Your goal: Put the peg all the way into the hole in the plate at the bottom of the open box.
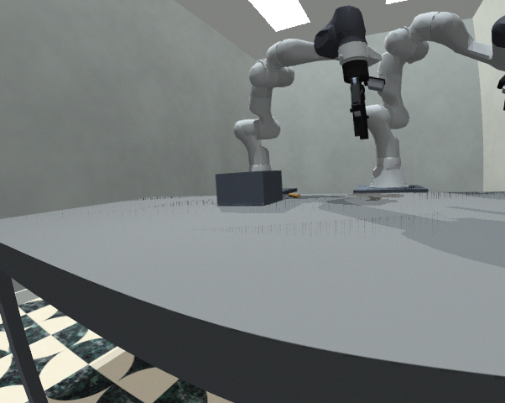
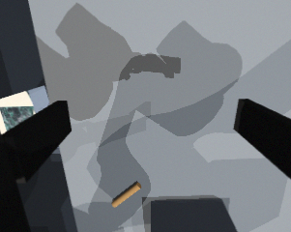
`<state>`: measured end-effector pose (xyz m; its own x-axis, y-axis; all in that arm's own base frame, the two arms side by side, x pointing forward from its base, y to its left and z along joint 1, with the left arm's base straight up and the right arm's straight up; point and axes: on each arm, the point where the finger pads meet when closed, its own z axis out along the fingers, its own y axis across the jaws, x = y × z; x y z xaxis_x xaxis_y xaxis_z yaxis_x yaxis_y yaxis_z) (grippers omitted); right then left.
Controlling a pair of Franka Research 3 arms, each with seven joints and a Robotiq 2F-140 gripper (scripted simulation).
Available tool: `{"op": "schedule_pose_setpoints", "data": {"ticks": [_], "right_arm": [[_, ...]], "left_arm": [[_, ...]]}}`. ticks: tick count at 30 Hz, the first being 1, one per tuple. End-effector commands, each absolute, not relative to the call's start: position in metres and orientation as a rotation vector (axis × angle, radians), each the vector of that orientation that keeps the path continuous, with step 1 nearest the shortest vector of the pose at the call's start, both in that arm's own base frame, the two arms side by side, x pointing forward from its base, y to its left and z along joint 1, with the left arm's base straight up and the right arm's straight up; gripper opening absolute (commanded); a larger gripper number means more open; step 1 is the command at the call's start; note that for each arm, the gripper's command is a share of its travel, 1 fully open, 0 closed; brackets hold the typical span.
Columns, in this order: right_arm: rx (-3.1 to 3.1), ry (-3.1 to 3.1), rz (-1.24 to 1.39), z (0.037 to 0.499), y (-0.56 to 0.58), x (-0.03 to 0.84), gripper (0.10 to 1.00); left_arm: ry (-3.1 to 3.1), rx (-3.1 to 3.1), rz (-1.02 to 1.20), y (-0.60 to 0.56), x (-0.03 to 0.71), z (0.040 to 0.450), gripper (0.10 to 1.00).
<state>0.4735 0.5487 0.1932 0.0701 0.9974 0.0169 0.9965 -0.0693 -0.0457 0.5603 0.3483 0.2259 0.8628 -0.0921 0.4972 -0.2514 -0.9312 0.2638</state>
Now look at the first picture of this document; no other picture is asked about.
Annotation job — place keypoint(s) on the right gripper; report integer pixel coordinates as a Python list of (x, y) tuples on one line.
[(354, 71)]

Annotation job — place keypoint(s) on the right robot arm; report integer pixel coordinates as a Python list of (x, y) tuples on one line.
[(343, 39)]

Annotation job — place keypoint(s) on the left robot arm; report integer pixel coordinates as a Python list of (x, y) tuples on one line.
[(403, 45)]

